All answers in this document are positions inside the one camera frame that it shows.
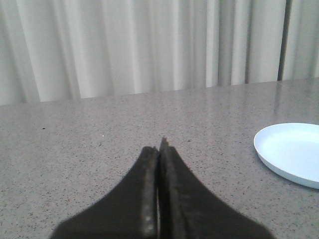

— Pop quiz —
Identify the white pleated curtain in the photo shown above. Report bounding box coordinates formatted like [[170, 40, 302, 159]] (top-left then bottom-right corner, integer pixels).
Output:
[[0, 0, 319, 105]]

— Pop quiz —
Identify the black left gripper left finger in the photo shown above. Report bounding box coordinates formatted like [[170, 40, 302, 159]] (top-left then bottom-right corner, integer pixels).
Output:
[[51, 146, 158, 239]]

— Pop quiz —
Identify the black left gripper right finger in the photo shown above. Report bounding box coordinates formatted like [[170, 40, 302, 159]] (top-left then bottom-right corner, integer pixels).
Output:
[[158, 138, 272, 239]]

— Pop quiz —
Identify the light blue round plate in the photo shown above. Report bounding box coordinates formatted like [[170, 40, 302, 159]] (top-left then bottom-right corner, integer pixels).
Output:
[[254, 123, 319, 189]]

